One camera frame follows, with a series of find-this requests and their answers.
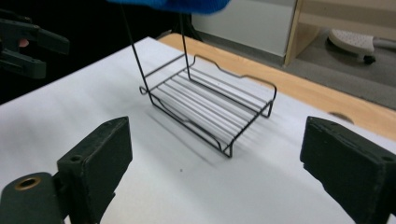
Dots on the white table cover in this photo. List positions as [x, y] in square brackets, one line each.
[186, 186]

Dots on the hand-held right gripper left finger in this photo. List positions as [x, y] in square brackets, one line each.
[93, 168]

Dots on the dark curtain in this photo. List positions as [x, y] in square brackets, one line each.
[93, 25]

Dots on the white chair base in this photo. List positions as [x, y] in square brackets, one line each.
[351, 40]

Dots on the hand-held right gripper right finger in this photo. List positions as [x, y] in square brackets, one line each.
[355, 174]

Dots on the white cabinet panel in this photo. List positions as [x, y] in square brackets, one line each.
[249, 25]

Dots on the wooden desk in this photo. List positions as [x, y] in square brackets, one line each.
[299, 31]

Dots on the blue towel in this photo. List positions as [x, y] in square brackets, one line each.
[174, 5]

